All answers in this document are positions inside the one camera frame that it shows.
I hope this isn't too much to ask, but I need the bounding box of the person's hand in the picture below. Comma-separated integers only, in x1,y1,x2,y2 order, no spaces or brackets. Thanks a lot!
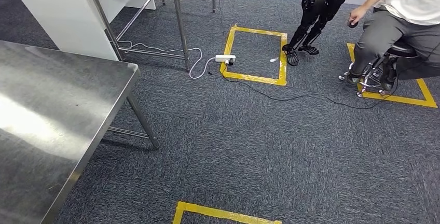
348,5,369,26

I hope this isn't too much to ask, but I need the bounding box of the steel workbench table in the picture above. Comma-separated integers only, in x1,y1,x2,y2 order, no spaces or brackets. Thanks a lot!
0,40,160,224

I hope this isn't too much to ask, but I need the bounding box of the person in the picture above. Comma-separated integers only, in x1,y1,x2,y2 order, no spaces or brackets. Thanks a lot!
345,0,440,93

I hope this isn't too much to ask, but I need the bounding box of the black humanoid robot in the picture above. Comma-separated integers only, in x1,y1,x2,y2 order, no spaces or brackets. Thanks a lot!
282,0,367,67

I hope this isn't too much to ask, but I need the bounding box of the black round stool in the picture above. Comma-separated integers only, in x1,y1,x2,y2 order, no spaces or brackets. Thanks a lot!
338,39,418,99

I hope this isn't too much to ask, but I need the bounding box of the yellow floor tape square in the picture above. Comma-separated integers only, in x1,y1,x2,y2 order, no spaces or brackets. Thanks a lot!
219,24,288,87
172,201,283,224
346,43,438,109

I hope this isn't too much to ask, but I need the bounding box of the white power strip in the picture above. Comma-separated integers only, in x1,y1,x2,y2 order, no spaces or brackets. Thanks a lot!
215,54,237,66

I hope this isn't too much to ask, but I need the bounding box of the white partition panel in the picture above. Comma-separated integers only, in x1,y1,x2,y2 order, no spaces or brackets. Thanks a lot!
7,0,157,62

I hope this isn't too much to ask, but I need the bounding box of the black floor cable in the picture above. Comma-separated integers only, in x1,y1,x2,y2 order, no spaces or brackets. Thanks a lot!
209,62,400,110

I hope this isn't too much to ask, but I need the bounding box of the white floor cable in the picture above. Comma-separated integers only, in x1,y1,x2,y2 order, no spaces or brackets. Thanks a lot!
118,40,218,80

